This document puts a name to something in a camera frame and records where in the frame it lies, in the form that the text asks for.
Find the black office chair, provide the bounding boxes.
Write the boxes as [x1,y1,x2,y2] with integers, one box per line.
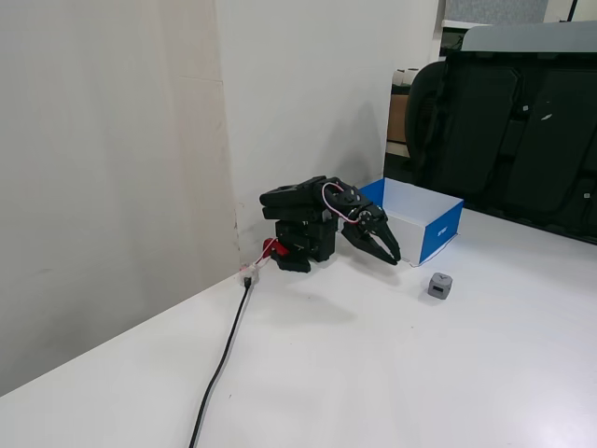
[404,45,597,245]

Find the black power cable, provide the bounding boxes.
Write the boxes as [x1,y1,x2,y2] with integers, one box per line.
[187,276,256,448]

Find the white servo wire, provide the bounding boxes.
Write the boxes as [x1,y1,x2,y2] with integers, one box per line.
[318,182,364,227]

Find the gray block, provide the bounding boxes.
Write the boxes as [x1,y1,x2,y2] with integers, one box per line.
[426,272,453,301]

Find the brown cardboard box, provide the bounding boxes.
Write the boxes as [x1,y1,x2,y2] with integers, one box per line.
[386,92,412,146]

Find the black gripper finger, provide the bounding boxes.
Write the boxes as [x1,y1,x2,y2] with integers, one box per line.
[340,226,399,267]
[374,218,402,260]

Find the red clamp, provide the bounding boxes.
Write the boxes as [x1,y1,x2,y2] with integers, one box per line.
[261,237,291,259]

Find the blue and white cardboard box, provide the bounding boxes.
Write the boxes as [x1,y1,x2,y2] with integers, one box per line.
[358,176,465,268]

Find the red and white lead wires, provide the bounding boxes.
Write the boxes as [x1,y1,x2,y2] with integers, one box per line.
[251,245,277,270]

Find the white cable connector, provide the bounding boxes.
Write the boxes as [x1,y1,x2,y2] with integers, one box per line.
[236,262,260,287]

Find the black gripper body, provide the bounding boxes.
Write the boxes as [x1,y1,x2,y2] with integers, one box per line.
[339,186,389,240]

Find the gray panel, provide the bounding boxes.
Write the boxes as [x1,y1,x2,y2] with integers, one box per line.
[460,21,597,53]

